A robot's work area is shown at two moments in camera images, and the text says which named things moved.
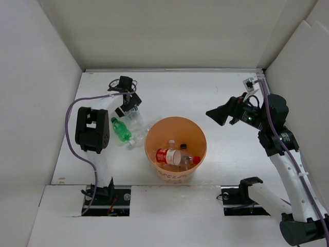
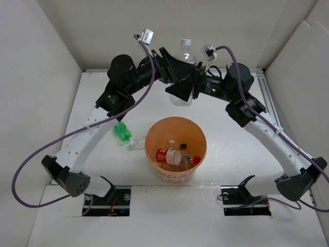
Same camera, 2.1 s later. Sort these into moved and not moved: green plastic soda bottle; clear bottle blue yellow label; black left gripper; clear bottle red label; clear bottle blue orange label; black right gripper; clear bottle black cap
Moved: clear bottle blue yellow label; black right gripper; black left gripper
Not moved: clear bottle black cap; green plastic soda bottle; clear bottle blue orange label; clear bottle red label
